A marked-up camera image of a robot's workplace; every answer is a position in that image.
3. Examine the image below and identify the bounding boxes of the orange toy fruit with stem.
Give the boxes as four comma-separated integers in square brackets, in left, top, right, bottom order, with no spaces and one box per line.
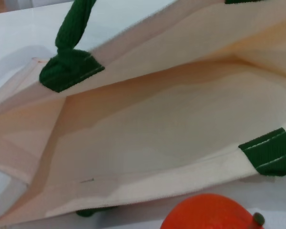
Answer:
[159,193,266,229]

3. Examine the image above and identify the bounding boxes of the cream canvas tote bag green handles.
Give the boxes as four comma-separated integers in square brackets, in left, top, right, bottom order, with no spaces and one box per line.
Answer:
[0,0,286,228]

